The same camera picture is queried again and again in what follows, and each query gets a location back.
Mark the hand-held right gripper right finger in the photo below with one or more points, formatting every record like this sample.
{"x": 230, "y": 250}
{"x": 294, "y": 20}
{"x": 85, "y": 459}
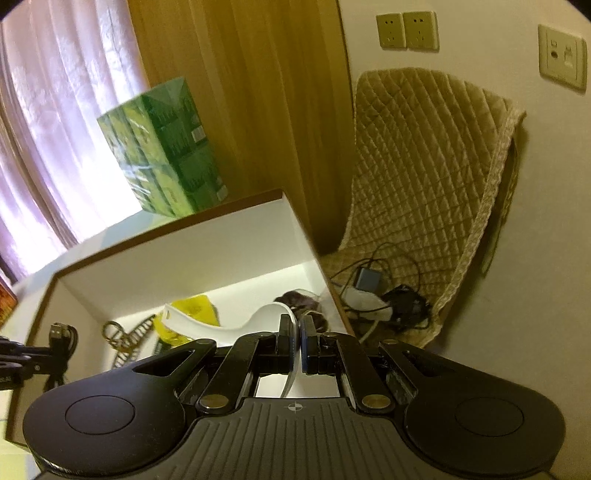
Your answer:
{"x": 308, "y": 344}

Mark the white curved plastic strip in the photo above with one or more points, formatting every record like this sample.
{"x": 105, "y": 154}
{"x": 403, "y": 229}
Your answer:
{"x": 198, "y": 326}

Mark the grey power adapter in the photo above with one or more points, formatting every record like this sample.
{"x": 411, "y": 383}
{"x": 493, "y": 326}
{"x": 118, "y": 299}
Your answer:
{"x": 368, "y": 279}

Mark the white desktop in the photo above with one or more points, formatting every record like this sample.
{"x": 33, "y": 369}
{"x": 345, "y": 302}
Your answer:
{"x": 92, "y": 233}

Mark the yellow plastic packet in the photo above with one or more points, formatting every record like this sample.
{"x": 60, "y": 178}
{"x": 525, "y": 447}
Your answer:
{"x": 196, "y": 309}

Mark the beige wall power outlet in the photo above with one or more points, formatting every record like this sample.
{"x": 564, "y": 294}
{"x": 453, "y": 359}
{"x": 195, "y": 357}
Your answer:
{"x": 421, "y": 30}
{"x": 390, "y": 30}

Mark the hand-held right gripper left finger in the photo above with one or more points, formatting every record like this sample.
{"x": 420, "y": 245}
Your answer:
{"x": 285, "y": 344}

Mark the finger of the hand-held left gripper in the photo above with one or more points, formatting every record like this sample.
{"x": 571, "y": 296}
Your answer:
{"x": 41, "y": 365}
{"x": 14, "y": 346}

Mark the beige quilted cloth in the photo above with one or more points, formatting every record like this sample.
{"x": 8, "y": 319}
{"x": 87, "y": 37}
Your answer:
{"x": 415, "y": 175}

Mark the brown cardboard box white inside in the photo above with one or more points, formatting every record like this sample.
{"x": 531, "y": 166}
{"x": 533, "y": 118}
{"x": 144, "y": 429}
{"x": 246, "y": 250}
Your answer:
{"x": 184, "y": 249}

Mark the wooden panel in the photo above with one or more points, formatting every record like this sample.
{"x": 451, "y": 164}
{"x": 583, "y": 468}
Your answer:
{"x": 240, "y": 101}

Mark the black small device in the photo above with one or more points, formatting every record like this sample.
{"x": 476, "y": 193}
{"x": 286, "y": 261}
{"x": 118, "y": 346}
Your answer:
{"x": 406, "y": 302}

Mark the pink curtain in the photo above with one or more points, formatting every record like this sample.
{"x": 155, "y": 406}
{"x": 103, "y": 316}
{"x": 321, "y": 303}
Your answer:
{"x": 60, "y": 115}

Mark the pack of green tissue packets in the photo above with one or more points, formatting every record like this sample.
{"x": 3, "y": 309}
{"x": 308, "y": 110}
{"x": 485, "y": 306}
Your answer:
{"x": 171, "y": 152}

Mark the brown hair claw clip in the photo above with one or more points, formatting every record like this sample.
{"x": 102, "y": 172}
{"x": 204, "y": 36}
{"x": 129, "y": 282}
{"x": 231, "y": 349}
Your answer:
{"x": 115, "y": 330}

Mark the white power strip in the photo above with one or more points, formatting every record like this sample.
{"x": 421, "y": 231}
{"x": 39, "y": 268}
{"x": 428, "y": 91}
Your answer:
{"x": 369, "y": 302}

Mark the dark purple cloth item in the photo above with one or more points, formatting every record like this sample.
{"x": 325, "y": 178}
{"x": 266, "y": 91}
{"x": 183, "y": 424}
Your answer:
{"x": 298, "y": 302}

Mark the beige wall socket round port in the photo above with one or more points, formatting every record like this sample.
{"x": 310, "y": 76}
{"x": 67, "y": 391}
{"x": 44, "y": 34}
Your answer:
{"x": 564, "y": 55}

